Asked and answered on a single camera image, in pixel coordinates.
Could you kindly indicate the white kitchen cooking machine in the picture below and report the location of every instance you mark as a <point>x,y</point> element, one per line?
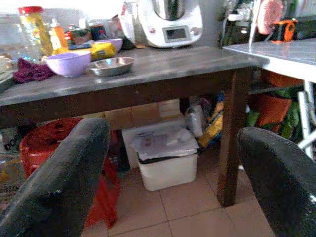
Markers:
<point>153,29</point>

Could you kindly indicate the orange sauce squeeze bottle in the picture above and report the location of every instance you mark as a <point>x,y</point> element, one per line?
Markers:
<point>59,37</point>

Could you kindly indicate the stainless steel plate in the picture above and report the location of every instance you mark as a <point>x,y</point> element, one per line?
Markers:
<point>111,67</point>

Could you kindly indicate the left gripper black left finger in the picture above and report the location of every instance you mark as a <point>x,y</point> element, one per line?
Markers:
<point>61,172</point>

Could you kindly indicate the white plastic bin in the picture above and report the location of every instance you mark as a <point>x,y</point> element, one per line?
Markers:
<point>168,172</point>

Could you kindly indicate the white folding table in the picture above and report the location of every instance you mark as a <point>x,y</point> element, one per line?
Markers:
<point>284,51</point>

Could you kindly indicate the orange plant pot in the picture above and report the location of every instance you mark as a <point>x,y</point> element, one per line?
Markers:
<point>271,108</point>

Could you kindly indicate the green food packet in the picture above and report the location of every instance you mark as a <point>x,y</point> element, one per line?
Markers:
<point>80,37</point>

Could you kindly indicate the papers in clear plastic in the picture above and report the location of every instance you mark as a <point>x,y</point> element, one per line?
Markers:
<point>163,140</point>

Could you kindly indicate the yellow plastic bag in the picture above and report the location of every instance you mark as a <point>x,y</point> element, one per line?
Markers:
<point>212,133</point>

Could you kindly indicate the brown cardboard box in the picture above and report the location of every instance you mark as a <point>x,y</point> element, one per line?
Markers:
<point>138,114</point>

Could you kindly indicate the red plastic stool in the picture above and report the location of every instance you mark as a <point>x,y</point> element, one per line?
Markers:
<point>39,148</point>

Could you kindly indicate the grey top wooden table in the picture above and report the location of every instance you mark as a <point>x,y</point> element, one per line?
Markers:
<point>148,86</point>

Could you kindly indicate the pale green serving tray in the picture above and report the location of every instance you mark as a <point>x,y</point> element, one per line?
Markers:
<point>4,84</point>

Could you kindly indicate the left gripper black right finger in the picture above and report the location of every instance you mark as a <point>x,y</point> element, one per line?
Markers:
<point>279,185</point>

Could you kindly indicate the lilac plastic bowl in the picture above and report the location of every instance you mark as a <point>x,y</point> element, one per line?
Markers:
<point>69,65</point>
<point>116,44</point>

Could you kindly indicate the red lid jar yellow contents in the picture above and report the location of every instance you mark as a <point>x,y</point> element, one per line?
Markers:
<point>37,29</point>

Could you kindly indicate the yellow kitchen wipes pack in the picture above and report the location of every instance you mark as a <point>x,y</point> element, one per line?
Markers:
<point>101,51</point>

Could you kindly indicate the pink round object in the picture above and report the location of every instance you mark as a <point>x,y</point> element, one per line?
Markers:
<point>269,14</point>

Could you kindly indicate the white plastic bottle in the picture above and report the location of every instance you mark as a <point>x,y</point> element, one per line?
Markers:
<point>196,121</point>

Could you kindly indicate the orange and black device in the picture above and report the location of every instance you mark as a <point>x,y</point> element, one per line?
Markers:
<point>286,32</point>

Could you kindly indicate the maroon cloth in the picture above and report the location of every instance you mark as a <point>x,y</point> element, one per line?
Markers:
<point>29,72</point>

